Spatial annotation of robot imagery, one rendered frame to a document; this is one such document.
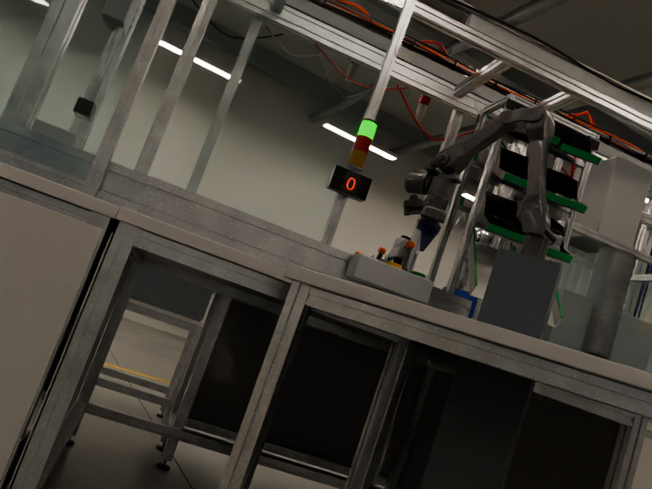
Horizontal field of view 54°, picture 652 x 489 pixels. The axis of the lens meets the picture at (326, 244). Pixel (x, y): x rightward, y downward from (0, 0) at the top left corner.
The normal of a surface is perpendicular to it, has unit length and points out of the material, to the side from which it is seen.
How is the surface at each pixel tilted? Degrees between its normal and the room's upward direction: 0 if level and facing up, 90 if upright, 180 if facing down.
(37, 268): 90
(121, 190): 90
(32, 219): 90
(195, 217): 90
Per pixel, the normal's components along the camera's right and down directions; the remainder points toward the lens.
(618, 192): 0.26, -0.06
